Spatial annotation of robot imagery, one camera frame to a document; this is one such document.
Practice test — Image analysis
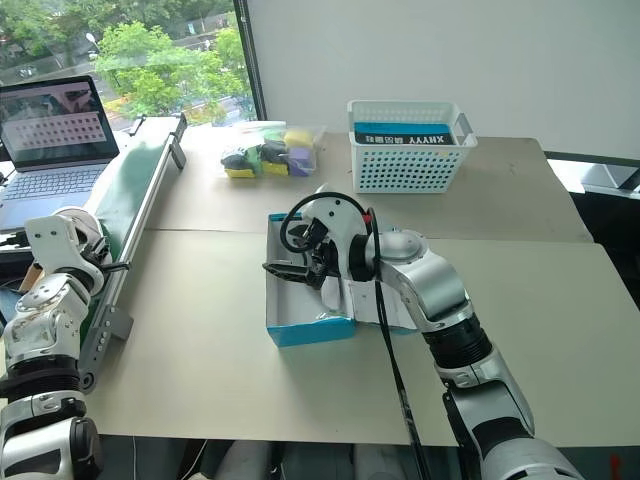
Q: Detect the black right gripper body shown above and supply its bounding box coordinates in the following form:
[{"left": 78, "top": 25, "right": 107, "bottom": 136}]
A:
[{"left": 298, "top": 218, "right": 343, "bottom": 292}]

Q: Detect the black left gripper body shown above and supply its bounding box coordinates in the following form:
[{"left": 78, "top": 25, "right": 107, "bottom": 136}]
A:
[{"left": 78, "top": 234, "right": 112, "bottom": 267}]

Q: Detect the blue shoebox with white lid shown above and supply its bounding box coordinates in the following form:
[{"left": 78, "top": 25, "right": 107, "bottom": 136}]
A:
[{"left": 262, "top": 211, "right": 418, "bottom": 350}]

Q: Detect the brown cardboard piece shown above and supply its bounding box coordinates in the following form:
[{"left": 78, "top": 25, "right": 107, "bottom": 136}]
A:
[{"left": 19, "top": 261, "right": 47, "bottom": 294}]

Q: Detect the clear bag of coloured sponges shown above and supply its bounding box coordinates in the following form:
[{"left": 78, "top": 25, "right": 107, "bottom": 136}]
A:
[{"left": 218, "top": 122, "right": 329, "bottom": 181}]

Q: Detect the grey open laptop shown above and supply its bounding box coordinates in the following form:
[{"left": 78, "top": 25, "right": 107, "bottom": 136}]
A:
[{"left": 0, "top": 74, "right": 122, "bottom": 234}]

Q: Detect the white perforated plastic basket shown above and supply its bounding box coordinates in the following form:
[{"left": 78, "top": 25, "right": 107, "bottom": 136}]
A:
[{"left": 346, "top": 99, "right": 479, "bottom": 195}]

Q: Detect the blue black printed box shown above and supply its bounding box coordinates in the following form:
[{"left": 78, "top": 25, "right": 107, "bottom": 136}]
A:
[{"left": 353, "top": 121, "right": 459, "bottom": 148}]

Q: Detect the dark desk with white items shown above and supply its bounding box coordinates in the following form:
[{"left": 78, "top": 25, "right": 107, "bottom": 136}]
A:
[{"left": 543, "top": 149, "right": 640, "bottom": 306}]

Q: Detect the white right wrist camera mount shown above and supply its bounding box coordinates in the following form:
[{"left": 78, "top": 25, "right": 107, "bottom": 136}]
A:
[{"left": 287, "top": 183, "right": 375, "bottom": 282}]

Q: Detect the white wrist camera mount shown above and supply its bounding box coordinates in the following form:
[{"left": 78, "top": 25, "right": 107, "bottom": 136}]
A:
[
  {"left": 287, "top": 183, "right": 375, "bottom": 282},
  {"left": 23, "top": 213, "right": 107, "bottom": 297}
]

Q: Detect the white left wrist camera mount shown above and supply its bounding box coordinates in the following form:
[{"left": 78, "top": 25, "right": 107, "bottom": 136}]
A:
[{"left": 23, "top": 213, "right": 107, "bottom": 297}]

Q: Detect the green conveyor belt, silver frame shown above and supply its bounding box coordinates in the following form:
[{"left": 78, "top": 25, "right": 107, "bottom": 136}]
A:
[{"left": 77, "top": 112, "right": 189, "bottom": 397}]

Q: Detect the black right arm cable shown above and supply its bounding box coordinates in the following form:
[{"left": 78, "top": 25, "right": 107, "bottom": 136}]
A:
[{"left": 278, "top": 193, "right": 432, "bottom": 480}]

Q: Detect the black window frame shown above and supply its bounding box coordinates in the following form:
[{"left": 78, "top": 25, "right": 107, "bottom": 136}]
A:
[{"left": 232, "top": 0, "right": 269, "bottom": 122}]

